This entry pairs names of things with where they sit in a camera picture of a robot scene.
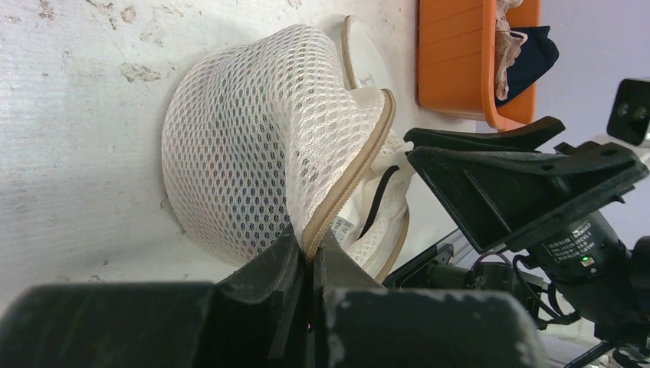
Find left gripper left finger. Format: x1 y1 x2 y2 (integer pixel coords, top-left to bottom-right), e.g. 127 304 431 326
1 227 307 367

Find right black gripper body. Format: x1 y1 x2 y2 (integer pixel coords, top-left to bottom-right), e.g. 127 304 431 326
507 212 649 346

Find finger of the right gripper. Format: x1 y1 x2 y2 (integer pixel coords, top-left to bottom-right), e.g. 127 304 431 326
404 117 566 153
408 142 649 253

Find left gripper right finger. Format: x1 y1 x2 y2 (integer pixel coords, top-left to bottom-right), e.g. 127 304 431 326
312 232 547 367

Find white bra black straps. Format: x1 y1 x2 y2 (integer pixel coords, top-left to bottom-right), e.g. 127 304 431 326
330 129 418 265

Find round white mesh laundry bag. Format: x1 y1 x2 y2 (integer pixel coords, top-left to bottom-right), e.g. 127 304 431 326
162 24 414 281

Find beige pink lace bra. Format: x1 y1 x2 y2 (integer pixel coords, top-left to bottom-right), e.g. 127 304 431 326
494 0 528 101

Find navy blue garment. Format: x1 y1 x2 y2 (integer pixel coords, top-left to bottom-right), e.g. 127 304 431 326
495 25 560 107

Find orange plastic bin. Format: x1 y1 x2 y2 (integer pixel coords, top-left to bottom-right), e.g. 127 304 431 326
416 0 536 130

